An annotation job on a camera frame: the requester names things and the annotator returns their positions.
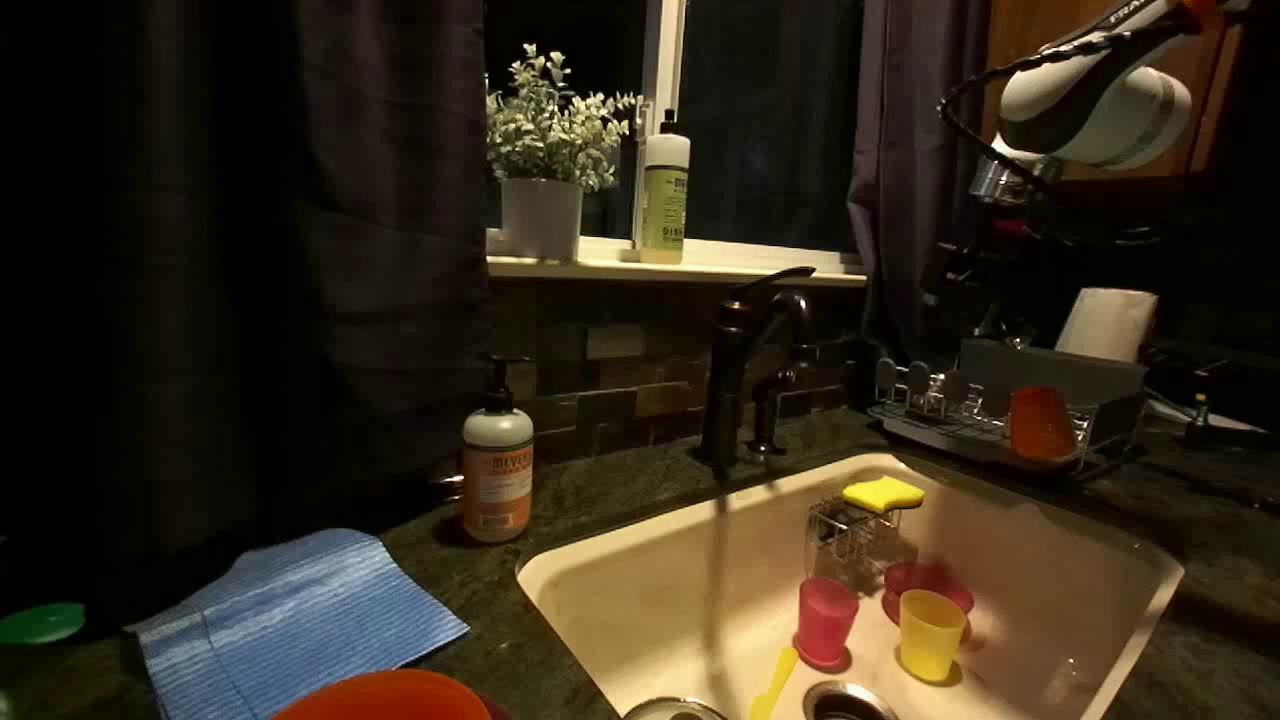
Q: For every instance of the yellow sponge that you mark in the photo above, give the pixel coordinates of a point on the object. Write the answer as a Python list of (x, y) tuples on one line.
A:
[(881, 495)]

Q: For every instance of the potted plant white pot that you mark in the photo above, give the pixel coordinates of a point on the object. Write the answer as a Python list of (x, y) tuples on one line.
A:
[(546, 147)]

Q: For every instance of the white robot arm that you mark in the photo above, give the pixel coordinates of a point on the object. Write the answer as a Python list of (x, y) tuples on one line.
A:
[(1094, 92)]

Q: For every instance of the wide dark curtain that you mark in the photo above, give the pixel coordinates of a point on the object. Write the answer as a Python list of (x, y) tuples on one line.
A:
[(240, 267)]

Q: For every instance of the metal sink drain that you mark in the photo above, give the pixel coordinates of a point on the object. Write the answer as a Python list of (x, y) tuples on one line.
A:
[(849, 703)]

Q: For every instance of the white windowsill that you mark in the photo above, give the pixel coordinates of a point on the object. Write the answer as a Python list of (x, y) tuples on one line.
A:
[(746, 258)]

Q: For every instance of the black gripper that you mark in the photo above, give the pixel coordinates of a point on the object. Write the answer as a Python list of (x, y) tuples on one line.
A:
[(994, 267)]

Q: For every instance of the dark bronze faucet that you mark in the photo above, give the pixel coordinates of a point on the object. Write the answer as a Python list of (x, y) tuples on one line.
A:
[(754, 365)]

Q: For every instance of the green plastic lid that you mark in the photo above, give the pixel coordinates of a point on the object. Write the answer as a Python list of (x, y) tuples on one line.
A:
[(41, 623)]

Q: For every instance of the green dish soap bottle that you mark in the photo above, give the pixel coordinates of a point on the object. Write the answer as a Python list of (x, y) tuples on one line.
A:
[(662, 184)]

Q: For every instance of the yellow plastic cup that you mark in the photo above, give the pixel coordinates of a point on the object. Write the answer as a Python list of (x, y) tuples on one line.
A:
[(929, 637)]

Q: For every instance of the yellow plastic utensil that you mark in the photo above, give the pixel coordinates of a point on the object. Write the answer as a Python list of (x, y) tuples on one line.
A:
[(774, 683)]

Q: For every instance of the orange label soap dispenser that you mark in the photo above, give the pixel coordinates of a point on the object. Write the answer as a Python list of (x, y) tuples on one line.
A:
[(499, 464)]

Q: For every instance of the orange plastic cup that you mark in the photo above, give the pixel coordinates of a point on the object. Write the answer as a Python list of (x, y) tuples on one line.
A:
[(1043, 426)]

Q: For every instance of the white paper towel roll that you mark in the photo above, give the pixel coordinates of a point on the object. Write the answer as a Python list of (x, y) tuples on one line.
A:
[(1104, 323)]

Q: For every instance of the pink plastic cup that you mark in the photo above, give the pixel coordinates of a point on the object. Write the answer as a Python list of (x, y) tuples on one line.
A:
[(826, 625)]

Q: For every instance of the orange plastic bowl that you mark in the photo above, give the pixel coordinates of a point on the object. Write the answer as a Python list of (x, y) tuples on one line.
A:
[(384, 697)]

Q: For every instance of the gray dishrack utensil box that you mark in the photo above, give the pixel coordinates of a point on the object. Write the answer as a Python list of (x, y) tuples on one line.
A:
[(1045, 365)]

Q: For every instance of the white kitchen sink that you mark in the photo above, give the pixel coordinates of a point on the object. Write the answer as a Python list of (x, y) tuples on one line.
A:
[(1043, 587)]

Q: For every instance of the narrow dark curtain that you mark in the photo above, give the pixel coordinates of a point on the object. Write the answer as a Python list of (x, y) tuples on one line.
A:
[(906, 147)]

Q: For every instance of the blue dish cloth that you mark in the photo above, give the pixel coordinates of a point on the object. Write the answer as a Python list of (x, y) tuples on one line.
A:
[(287, 623)]

